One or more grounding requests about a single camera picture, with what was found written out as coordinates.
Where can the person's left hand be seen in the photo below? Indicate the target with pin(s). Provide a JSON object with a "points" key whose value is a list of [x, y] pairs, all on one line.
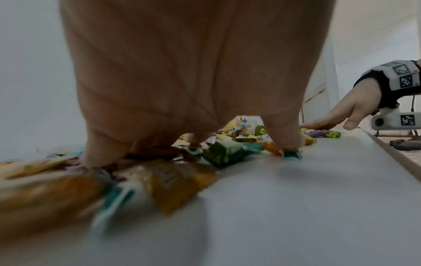
{"points": [[190, 65]]}

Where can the pile of assorted snack packets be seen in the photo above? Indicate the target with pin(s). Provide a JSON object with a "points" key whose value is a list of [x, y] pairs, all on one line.
{"points": [[171, 181]]}

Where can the white door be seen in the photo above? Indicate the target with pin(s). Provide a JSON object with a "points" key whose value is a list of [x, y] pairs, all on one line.
{"points": [[324, 83]]}

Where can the white marker wrist band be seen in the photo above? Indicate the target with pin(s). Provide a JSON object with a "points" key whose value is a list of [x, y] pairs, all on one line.
{"points": [[403, 75]]}

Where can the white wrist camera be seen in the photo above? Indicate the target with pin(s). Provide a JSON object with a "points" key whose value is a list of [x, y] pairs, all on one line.
{"points": [[391, 120]]}

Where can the person's right hand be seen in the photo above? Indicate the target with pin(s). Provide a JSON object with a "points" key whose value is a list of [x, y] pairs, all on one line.
{"points": [[361, 96]]}

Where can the dark grey slipper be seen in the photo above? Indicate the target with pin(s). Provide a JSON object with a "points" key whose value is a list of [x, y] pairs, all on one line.
{"points": [[406, 145]]}

